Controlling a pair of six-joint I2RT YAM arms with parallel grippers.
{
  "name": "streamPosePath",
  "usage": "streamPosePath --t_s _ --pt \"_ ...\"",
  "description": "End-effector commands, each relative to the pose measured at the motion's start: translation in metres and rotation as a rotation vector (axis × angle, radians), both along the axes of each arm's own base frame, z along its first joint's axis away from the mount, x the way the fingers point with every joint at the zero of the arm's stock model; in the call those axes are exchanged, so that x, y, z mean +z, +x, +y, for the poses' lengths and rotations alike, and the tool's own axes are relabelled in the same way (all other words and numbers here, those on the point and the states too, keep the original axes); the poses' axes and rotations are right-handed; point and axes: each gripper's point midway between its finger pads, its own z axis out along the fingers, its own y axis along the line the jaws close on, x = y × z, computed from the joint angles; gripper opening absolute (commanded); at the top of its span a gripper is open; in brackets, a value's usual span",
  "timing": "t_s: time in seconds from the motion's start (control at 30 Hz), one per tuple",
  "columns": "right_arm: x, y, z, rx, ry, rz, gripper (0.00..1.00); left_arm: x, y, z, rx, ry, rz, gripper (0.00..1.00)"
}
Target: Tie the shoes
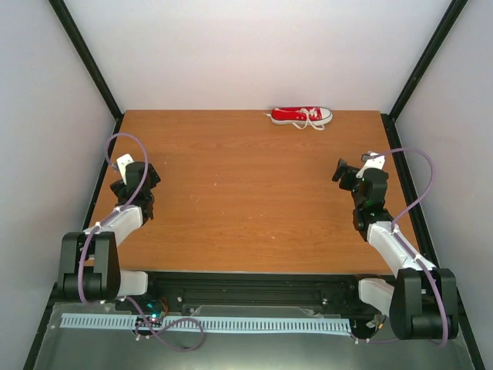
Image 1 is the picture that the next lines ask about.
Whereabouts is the white shoelace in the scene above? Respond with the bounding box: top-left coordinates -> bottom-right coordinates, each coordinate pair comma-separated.
263,108 -> 327,132

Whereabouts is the red canvas sneaker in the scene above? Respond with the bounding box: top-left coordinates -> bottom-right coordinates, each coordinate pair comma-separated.
270,106 -> 334,126

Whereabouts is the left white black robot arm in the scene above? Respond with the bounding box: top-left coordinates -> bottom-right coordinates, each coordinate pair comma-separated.
57,154 -> 160,311

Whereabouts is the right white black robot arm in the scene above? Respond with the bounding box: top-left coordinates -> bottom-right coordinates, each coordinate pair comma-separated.
332,153 -> 459,344

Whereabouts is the small circuit board with led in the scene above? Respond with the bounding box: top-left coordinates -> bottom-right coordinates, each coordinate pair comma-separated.
146,298 -> 169,321

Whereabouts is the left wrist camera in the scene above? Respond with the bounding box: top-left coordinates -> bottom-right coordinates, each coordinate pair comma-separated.
116,153 -> 134,183

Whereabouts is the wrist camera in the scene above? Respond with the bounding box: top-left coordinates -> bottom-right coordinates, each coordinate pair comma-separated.
356,151 -> 385,179
116,153 -> 134,183

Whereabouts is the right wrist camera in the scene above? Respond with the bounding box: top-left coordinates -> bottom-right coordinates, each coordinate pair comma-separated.
356,151 -> 385,179

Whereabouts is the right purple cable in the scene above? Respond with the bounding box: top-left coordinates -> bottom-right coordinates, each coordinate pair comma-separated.
352,147 -> 451,346

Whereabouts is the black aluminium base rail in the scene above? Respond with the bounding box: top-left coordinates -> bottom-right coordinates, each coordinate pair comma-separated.
135,271 -> 377,317

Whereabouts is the light blue slotted cable duct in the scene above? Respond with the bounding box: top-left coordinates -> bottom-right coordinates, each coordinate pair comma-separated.
59,313 -> 351,336

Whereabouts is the left black frame post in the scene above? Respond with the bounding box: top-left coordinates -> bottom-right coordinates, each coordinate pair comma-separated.
49,0 -> 124,123

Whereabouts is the black frame post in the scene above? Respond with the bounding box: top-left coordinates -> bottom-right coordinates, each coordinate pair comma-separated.
388,0 -> 468,123
49,0 -> 124,123

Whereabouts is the right black frame post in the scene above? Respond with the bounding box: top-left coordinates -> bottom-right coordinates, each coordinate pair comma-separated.
388,0 -> 468,123

